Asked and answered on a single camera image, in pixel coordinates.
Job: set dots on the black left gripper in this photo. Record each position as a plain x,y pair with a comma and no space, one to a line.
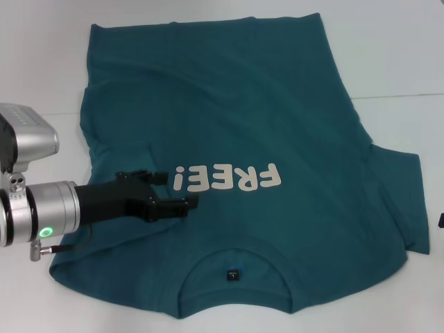
111,201

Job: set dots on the silver left camera mount bracket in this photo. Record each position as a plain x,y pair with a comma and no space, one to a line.
15,182

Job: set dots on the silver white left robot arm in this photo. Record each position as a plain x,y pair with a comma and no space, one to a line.
52,208

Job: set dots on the teal T-shirt with FREE print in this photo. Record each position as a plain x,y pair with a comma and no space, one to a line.
243,104

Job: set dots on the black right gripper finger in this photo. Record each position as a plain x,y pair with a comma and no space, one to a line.
441,221

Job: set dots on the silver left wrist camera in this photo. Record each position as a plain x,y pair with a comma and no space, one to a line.
31,138

